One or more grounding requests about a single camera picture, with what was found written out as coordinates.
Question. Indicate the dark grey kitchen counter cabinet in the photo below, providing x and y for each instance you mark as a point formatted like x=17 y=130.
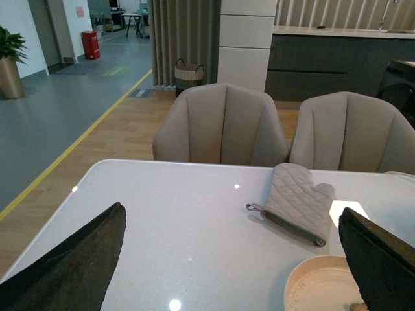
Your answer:
x=303 y=66

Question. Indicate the chrome kitchen faucet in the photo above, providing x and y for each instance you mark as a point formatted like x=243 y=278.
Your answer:
x=388 y=3

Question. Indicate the cream round plate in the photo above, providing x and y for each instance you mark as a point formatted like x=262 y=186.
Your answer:
x=321 y=283

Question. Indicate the beige upholstered chair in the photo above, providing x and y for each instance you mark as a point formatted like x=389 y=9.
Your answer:
x=222 y=124
x=352 y=132

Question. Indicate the grey quilted oven mitt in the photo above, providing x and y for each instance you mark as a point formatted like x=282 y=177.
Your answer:
x=297 y=204

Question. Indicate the beige upholstered chair left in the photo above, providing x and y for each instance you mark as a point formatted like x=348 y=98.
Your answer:
x=222 y=124

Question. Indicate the black front-load washing machine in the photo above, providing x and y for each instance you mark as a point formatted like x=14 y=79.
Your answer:
x=397 y=87

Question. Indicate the beige pleated curtain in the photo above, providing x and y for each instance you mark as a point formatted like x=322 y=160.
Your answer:
x=189 y=30

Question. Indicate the potted plant in gold pot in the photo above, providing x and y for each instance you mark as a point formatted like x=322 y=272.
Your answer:
x=12 y=52

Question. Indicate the beige upholstered chair right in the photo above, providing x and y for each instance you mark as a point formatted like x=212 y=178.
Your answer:
x=352 y=132

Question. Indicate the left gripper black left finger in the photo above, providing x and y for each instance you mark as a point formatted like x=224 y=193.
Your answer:
x=75 y=274

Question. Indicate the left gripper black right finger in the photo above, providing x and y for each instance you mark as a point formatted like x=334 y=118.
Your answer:
x=381 y=263

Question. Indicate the white pillar cabinet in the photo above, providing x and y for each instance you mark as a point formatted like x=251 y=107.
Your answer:
x=246 y=29

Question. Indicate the woven laundry basket with handles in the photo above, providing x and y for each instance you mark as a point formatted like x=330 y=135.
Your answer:
x=187 y=75

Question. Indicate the black-legged table in background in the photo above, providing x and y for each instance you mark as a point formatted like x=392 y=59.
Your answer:
x=138 y=21

